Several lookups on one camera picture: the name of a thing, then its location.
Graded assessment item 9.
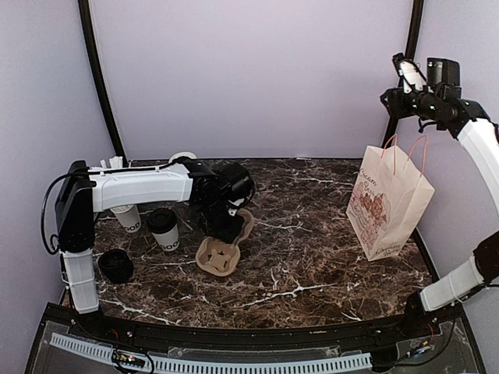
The single white paper cup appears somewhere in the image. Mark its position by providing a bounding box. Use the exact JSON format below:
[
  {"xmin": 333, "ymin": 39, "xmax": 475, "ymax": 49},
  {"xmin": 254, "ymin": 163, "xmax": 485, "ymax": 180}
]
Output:
[{"xmin": 151, "ymin": 224, "xmax": 180, "ymax": 252}]

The printed paper takeout bag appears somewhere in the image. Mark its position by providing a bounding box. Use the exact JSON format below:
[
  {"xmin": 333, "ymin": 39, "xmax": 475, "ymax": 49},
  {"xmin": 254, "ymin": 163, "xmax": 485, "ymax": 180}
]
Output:
[{"xmin": 346, "ymin": 135, "xmax": 435, "ymax": 262}]

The white slotted cable duct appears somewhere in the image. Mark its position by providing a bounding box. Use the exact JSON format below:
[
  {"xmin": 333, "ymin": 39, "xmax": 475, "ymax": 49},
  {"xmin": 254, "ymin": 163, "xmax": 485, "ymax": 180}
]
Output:
[{"xmin": 49, "ymin": 333, "xmax": 372, "ymax": 373}]

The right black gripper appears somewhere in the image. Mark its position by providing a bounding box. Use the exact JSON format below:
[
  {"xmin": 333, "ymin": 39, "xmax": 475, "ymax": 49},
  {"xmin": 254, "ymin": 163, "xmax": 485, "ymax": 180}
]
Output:
[{"xmin": 378, "ymin": 85, "xmax": 439, "ymax": 119}]

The white cup holding straws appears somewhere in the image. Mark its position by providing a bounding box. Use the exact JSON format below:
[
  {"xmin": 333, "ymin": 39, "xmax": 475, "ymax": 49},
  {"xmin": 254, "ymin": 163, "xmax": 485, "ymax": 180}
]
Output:
[{"xmin": 111, "ymin": 205, "xmax": 141, "ymax": 233}]

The stack of white paper cups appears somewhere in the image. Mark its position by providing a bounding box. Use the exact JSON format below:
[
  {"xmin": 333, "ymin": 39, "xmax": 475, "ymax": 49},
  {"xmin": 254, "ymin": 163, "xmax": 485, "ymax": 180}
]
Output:
[{"xmin": 168, "ymin": 151, "xmax": 197, "ymax": 163}]

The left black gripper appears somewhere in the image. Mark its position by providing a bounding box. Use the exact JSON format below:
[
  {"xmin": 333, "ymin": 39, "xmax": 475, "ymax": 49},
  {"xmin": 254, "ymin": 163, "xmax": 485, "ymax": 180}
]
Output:
[{"xmin": 197, "ymin": 199, "xmax": 246, "ymax": 243}]

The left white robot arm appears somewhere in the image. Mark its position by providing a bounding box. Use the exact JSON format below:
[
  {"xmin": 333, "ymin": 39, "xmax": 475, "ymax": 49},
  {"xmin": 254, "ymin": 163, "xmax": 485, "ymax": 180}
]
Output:
[{"xmin": 42, "ymin": 156, "xmax": 255, "ymax": 340}]

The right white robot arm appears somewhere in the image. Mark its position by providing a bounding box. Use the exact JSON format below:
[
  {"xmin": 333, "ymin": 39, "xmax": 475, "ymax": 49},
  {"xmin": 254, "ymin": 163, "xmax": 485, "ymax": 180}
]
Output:
[{"xmin": 380, "ymin": 88, "xmax": 498, "ymax": 338}]

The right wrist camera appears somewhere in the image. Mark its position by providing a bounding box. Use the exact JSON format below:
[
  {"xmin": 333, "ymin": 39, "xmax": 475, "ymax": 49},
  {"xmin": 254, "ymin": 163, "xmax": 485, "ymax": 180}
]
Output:
[{"xmin": 426, "ymin": 58, "xmax": 462, "ymax": 100}]

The single black cup lid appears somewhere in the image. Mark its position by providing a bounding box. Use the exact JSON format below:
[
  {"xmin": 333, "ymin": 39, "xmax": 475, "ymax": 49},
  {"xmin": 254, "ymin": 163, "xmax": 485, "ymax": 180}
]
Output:
[{"xmin": 147, "ymin": 208, "xmax": 178, "ymax": 235}]

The brown cardboard cup carrier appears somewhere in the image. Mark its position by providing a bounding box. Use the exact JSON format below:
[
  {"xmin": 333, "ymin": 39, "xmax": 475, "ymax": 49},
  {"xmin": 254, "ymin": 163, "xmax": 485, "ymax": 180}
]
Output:
[{"xmin": 195, "ymin": 209, "xmax": 255, "ymax": 277}]

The stack of black lids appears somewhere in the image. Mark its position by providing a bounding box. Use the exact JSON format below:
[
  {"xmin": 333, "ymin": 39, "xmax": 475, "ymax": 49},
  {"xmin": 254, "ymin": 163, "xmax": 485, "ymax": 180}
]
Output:
[{"xmin": 97, "ymin": 249, "xmax": 134, "ymax": 284}]

